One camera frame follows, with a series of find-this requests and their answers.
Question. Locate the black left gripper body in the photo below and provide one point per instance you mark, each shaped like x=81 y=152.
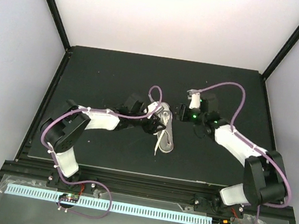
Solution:
x=150 y=127

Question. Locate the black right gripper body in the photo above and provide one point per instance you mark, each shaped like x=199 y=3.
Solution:
x=183 y=111

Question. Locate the grey canvas sneaker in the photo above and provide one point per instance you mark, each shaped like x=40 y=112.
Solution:
x=166 y=145

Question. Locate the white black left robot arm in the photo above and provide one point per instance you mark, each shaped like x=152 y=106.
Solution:
x=61 y=131

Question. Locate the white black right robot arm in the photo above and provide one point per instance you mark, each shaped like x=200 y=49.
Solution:
x=264 y=180

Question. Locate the left controller circuit board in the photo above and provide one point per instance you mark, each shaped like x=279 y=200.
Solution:
x=73 y=198

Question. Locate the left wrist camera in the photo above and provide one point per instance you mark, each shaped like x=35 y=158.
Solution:
x=153 y=108

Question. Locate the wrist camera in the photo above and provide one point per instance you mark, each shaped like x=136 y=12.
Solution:
x=194 y=97
x=153 y=108

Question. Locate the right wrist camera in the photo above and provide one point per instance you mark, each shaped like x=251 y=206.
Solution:
x=194 y=97

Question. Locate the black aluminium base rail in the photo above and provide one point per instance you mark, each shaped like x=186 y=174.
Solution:
x=201 y=197

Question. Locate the light blue slotted cable duct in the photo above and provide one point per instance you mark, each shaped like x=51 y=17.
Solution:
x=112 y=206

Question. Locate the black right frame post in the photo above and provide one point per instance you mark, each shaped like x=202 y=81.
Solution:
x=282 y=53

